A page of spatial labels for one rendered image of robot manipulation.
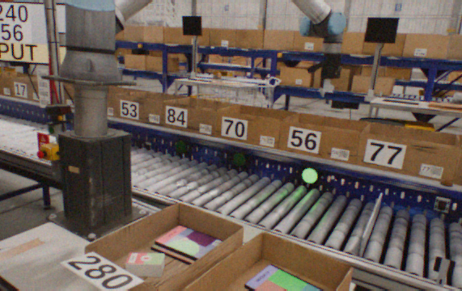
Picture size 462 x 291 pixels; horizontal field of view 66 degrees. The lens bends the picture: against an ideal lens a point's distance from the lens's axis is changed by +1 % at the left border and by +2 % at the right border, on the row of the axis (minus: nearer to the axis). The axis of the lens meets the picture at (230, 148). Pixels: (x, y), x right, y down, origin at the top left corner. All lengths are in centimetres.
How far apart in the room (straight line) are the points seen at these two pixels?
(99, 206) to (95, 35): 56
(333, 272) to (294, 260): 12
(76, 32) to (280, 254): 92
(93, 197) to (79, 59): 45
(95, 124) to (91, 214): 31
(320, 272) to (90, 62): 94
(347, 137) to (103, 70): 112
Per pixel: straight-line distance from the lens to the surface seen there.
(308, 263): 110
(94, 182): 127
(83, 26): 123
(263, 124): 188
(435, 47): 621
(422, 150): 173
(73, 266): 98
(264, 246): 115
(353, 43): 634
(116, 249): 116
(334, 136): 177
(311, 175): 176
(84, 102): 126
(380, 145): 174
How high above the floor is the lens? 140
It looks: 16 degrees down
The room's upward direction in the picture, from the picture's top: 3 degrees clockwise
